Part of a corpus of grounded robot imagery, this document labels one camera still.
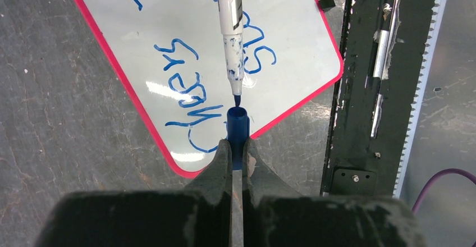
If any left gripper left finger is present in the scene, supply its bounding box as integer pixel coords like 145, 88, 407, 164
35, 140, 232, 246

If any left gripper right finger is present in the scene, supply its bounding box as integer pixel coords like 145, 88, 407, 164
242, 139, 427, 246

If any blue marker cap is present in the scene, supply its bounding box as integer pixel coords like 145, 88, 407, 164
226, 107, 250, 170

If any pink framed whiteboard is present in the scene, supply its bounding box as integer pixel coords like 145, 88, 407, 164
74, 0, 343, 178

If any blue whiteboard marker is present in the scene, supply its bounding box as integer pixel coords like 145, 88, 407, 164
218, 0, 245, 107

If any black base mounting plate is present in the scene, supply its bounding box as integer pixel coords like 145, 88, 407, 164
321, 0, 434, 196

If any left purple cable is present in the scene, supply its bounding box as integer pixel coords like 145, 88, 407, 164
411, 168, 476, 215

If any grey slotted cable duct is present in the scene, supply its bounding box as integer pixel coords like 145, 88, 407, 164
393, 0, 447, 198

